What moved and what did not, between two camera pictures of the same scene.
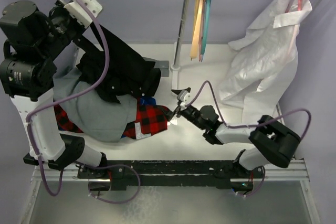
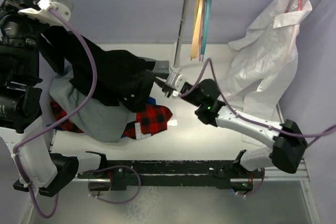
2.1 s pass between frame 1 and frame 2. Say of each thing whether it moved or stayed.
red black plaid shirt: stayed
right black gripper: moved
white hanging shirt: stayed
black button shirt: moved
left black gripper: moved
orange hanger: stayed
